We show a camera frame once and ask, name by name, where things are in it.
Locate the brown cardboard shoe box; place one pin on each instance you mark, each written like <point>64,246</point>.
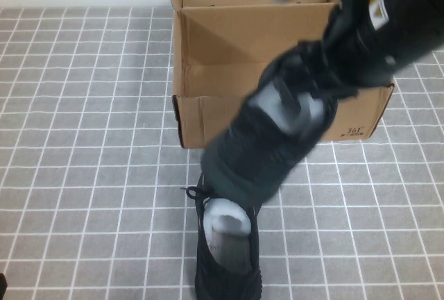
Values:
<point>215,53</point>

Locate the grey checkered tablecloth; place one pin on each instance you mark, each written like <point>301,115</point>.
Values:
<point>86,140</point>

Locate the white paper shoe stuffing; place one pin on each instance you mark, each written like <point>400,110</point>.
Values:
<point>225,213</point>

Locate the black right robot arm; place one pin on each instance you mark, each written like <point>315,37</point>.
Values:
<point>426,1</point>

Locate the black knit sneaker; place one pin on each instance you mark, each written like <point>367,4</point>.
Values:
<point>208,279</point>
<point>249,147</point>

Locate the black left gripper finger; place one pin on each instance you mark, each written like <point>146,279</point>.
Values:
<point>2,287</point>

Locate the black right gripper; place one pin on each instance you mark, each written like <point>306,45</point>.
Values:
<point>374,43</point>

